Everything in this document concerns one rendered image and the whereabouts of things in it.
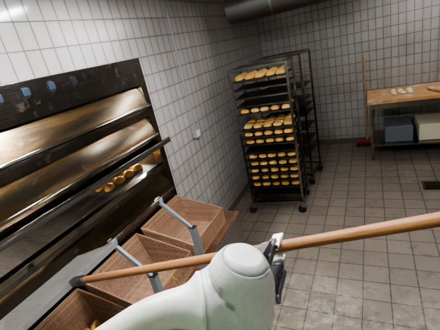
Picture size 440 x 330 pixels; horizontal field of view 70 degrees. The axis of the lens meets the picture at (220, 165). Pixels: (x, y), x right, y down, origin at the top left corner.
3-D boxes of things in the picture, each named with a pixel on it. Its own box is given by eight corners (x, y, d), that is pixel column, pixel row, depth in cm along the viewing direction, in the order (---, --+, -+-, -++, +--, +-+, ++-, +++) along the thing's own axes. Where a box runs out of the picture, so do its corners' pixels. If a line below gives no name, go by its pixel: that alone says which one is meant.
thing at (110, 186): (57, 192, 273) (55, 186, 271) (97, 169, 312) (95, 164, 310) (110, 192, 246) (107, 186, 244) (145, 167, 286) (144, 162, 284)
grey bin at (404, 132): (385, 142, 469) (384, 127, 460) (384, 131, 510) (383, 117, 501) (413, 141, 453) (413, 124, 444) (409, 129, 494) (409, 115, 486)
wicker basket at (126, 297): (95, 315, 210) (80, 283, 200) (145, 260, 257) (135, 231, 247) (153, 330, 188) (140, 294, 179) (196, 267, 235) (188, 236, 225)
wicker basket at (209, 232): (148, 256, 261) (138, 228, 251) (182, 219, 307) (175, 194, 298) (199, 262, 239) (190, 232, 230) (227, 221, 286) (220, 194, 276)
